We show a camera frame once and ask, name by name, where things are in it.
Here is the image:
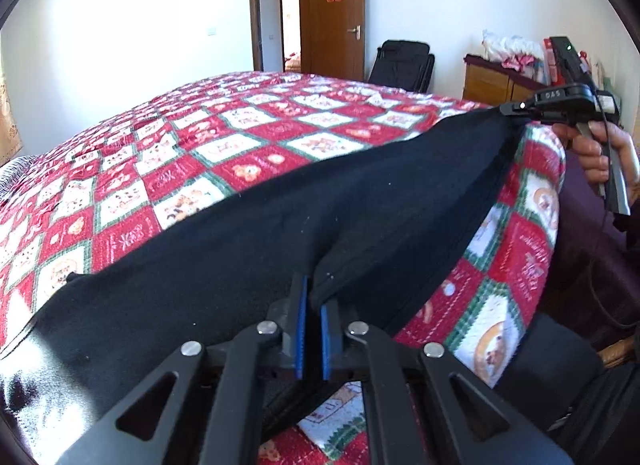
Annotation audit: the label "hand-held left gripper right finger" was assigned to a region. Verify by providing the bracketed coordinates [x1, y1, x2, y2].
[320, 300, 576, 465]

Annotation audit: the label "striped grey pillow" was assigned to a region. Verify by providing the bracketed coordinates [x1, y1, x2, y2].
[0, 155, 32, 198]

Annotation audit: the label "yellow patterned curtain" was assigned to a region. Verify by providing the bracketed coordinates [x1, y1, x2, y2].
[0, 70, 24, 166]

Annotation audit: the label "red checked printed blanket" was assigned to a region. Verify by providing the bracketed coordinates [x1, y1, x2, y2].
[0, 71, 568, 465]

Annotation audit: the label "person's purple garment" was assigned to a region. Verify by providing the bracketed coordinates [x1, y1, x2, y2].
[547, 152, 640, 351]

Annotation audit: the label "wooden cabinet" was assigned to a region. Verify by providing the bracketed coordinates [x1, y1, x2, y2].
[462, 55, 545, 106]

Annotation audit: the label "black suitcase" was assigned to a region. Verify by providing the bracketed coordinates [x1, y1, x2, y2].
[368, 40, 435, 94]

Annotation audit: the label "brown wooden door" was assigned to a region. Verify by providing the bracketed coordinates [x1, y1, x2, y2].
[299, 0, 365, 82]

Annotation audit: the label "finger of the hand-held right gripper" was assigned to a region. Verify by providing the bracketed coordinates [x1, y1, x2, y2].
[499, 100, 540, 118]

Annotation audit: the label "brown door frame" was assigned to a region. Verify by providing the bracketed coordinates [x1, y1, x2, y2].
[248, 0, 314, 74]

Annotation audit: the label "person's right hand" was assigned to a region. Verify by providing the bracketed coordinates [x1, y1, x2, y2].
[551, 120, 640, 186]

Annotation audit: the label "red box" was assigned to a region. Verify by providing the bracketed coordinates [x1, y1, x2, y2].
[542, 38, 562, 86]

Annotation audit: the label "black pants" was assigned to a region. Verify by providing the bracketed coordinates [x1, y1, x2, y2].
[0, 107, 527, 465]

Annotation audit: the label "white plastic bag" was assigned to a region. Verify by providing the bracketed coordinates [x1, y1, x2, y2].
[482, 30, 547, 86]

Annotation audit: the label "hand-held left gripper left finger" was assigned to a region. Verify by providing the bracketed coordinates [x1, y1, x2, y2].
[55, 272, 308, 465]

